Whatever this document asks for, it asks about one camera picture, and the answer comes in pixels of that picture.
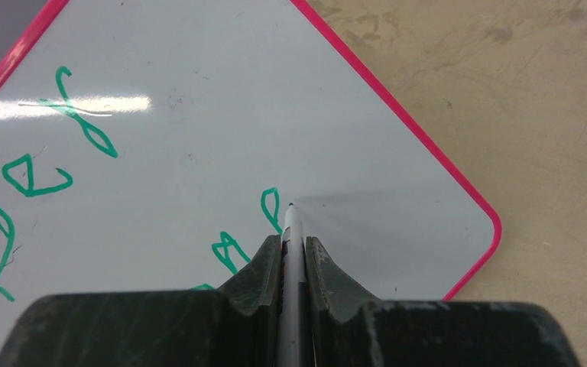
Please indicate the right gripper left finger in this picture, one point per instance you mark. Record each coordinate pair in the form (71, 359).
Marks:
(232, 325)

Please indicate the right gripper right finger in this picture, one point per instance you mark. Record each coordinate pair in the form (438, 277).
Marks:
(353, 327)

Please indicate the green white marker pen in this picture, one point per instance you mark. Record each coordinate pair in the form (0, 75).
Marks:
(293, 335)

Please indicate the red-framed whiteboard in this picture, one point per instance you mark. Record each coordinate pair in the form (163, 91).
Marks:
(153, 145)

